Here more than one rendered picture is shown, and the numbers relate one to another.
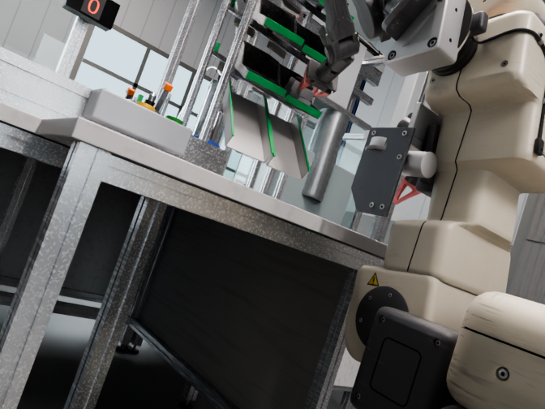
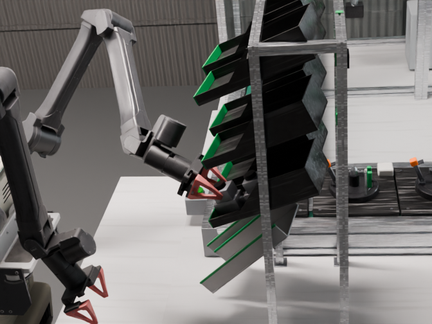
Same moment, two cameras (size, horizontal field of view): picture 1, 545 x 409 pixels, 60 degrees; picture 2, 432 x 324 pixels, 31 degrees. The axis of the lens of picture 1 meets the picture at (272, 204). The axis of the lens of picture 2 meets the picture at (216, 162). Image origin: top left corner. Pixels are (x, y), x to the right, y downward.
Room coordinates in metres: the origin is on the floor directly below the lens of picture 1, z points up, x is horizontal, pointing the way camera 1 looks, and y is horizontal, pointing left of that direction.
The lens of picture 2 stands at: (2.54, -1.04, 2.25)
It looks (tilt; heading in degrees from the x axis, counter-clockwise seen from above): 31 degrees down; 137
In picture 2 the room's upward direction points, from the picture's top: 6 degrees counter-clockwise
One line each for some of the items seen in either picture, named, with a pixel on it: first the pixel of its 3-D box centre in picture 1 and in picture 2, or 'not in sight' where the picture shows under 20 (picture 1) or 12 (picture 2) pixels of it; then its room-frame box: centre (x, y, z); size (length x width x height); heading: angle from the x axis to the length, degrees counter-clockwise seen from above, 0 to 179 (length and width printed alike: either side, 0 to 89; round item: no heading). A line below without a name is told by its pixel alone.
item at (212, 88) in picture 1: (217, 103); not in sight; (2.22, 0.40, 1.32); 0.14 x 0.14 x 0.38
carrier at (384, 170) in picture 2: not in sight; (354, 177); (1.43, 0.54, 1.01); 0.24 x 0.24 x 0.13; 38
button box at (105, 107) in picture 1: (139, 122); (200, 188); (1.00, 0.32, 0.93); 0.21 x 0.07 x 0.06; 128
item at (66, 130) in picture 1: (221, 199); (200, 263); (1.18, 0.12, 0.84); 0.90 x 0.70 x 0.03; 126
